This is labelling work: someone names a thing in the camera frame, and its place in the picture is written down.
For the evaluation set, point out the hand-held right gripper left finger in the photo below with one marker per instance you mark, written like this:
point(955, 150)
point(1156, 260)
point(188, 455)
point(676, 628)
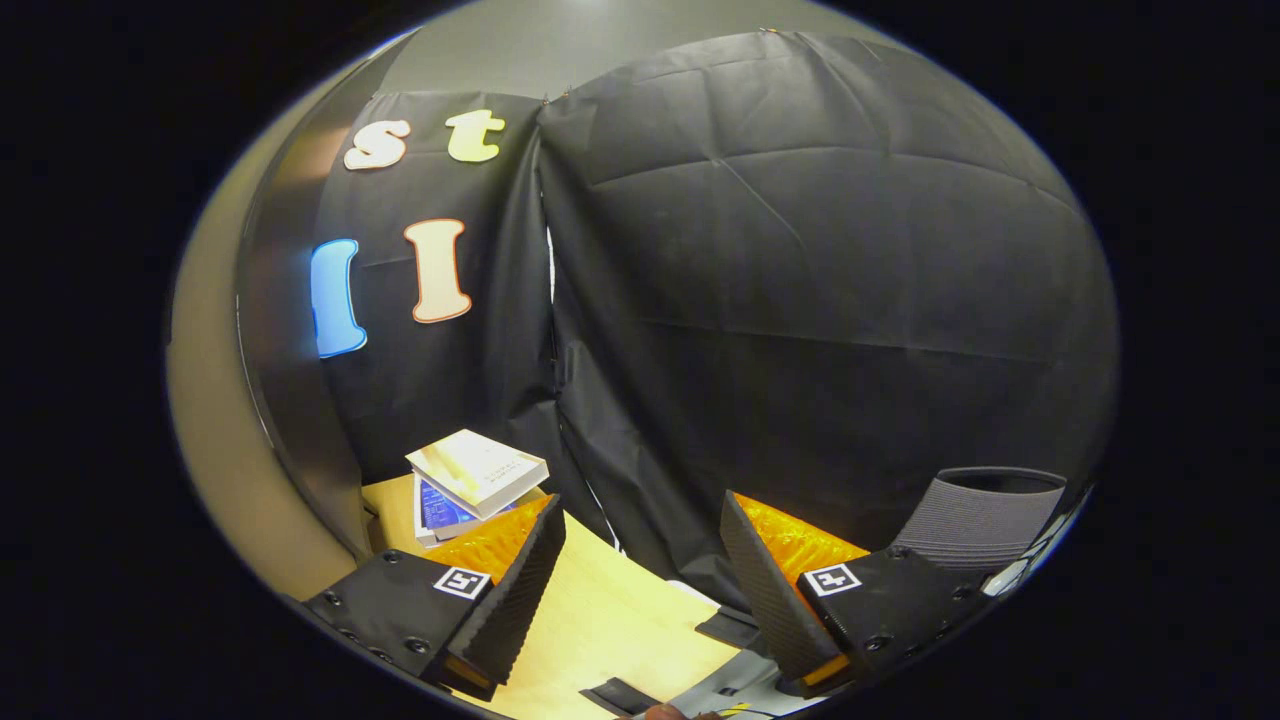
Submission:
point(520, 600)

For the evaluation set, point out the grey ribbed container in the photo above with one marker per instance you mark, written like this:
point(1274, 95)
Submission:
point(980, 525)

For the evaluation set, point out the black backdrop cloth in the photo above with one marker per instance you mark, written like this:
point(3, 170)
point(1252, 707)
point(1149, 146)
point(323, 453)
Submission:
point(470, 380)
point(800, 300)

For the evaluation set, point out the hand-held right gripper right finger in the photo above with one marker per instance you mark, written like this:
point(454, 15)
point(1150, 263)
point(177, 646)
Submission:
point(770, 610)

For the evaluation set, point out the white book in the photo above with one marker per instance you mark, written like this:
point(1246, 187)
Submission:
point(475, 470)

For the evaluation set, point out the blue book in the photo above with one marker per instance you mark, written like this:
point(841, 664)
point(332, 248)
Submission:
point(440, 515)

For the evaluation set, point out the white shoe cabinet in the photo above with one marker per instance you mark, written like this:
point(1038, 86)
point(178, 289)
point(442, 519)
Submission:
point(290, 300)

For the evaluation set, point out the black flat object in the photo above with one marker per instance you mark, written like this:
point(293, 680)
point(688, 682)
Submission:
point(618, 696)

